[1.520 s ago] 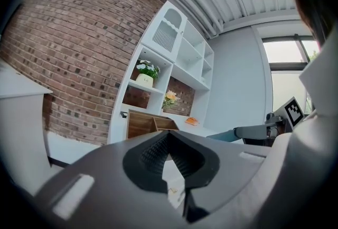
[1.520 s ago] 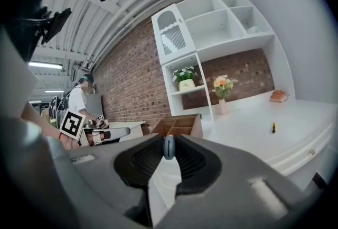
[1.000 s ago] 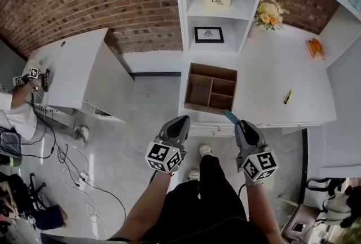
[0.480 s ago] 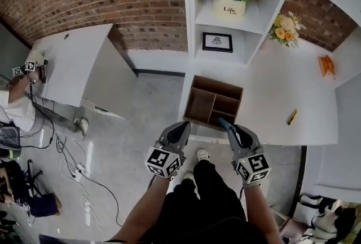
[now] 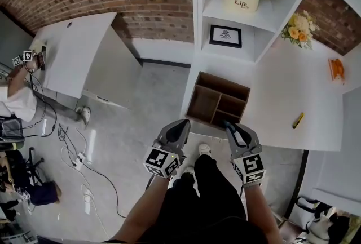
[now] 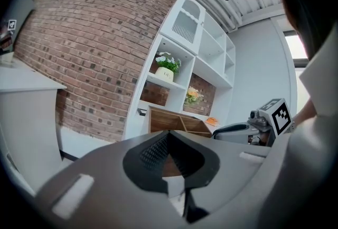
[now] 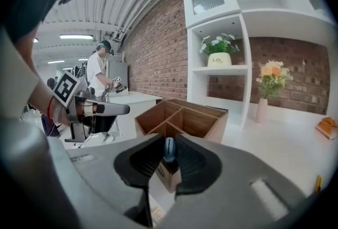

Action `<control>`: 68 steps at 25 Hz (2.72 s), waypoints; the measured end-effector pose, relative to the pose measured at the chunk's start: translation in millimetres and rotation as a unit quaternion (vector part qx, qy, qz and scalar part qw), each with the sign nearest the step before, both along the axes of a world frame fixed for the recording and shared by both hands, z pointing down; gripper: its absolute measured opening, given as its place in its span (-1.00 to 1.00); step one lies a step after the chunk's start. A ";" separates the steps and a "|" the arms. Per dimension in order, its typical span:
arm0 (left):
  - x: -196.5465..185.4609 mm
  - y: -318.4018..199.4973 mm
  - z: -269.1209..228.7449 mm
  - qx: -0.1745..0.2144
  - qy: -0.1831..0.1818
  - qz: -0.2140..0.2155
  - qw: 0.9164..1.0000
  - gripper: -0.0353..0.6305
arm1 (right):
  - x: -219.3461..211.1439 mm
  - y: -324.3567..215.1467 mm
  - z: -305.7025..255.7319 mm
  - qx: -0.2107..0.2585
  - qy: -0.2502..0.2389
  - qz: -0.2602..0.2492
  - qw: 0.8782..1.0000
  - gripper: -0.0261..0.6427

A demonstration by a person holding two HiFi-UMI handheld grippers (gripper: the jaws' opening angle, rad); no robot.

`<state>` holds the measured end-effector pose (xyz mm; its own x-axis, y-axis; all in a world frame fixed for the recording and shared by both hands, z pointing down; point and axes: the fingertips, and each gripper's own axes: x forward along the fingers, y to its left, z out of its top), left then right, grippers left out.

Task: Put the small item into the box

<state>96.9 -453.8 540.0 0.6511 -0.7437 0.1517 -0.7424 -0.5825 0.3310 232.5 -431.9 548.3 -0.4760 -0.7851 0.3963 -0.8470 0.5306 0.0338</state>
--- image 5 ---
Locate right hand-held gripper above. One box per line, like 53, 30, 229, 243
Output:
223, 120, 267, 189

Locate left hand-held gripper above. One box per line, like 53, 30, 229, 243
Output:
142, 118, 191, 180

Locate brown wooden compartment box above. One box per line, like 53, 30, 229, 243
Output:
185, 70, 251, 130

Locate small yellow item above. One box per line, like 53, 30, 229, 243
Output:
292, 112, 305, 130

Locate person's left forearm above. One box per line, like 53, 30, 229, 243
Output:
108, 174, 171, 244

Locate person's right forearm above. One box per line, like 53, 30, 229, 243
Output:
242, 184, 283, 244

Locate person's black trousers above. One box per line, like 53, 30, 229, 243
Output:
138, 154, 270, 244

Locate white shelf unit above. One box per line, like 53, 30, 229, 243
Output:
190, 0, 314, 64

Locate white cabinet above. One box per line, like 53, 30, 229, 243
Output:
298, 87, 361, 217

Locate yellow flower bouquet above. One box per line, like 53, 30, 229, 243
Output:
281, 10, 322, 51

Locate orange packet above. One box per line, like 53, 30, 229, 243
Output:
328, 58, 346, 83

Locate white side desk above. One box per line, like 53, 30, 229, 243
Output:
33, 11, 142, 110

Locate black office chair base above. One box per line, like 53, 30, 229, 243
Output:
24, 147, 46, 185

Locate white and black bag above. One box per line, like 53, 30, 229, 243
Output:
287, 196, 361, 244

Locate black floor cable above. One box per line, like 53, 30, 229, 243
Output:
57, 123, 128, 219

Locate white floor cable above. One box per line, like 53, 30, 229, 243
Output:
60, 127, 110, 236

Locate black picture frame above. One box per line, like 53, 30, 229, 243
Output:
209, 24, 243, 50

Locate thin black cable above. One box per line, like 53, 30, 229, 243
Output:
24, 70, 59, 138

